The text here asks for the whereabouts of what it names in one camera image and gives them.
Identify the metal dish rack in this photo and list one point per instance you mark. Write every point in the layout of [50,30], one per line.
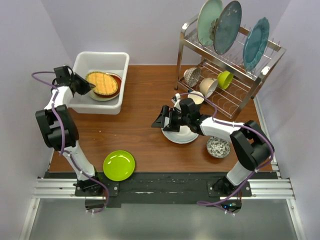
[245,84]

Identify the blue-grey speckled plate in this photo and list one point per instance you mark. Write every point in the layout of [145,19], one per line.
[227,27]

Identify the white plastic bin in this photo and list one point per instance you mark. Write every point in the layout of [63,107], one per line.
[107,62]

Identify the aluminium rail frame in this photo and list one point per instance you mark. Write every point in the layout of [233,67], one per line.
[56,214]

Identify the mint green plate in rack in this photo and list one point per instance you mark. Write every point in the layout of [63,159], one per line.
[207,18]

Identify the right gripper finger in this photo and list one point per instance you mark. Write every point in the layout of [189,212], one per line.
[172,128]
[163,119]

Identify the teal scalloped plate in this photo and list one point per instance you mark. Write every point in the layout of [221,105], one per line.
[255,44]

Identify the white blue-rimmed deep plate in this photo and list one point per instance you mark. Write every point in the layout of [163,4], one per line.
[184,136]

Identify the lime green plate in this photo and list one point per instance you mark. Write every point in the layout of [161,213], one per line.
[119,165]

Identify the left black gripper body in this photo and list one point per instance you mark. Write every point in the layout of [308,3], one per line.
[72,80]

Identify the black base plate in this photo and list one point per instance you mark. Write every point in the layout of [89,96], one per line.
[152,188]

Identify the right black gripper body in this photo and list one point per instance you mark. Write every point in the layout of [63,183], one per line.
[176,117]

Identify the woven bamboo plate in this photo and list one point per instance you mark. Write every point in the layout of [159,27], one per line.
[105,84]

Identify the patterned bowl in rack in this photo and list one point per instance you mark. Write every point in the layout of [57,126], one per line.
[192,76]

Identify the black white patterned bowl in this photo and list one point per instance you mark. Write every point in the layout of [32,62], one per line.
[217,147]

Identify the red round plate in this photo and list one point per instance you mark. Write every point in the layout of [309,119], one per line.
[117,87]

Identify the dark green mug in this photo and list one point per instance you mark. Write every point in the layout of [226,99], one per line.
[197,97]

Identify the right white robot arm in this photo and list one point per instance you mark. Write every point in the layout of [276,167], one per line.
[251,145]

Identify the lime green bowl in rack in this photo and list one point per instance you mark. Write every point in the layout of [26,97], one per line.
[224,79]

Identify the cream leaf pattern plate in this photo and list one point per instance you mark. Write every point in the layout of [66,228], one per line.
[97,97]

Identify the cream bowl in rack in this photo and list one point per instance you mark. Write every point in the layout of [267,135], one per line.
[208,86]

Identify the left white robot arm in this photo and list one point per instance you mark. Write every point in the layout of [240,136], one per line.
[59,130]

